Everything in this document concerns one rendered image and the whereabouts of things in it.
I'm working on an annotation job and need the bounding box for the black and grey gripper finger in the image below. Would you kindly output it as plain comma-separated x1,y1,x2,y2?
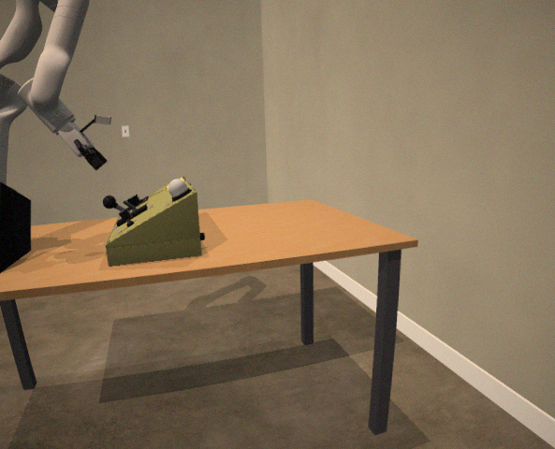
74,139,104,170
91,148,107,164

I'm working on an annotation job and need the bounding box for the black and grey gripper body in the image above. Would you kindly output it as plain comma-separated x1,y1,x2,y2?
55,117,94,157

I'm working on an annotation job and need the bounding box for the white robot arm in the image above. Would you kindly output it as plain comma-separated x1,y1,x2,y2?
0,0,90,185

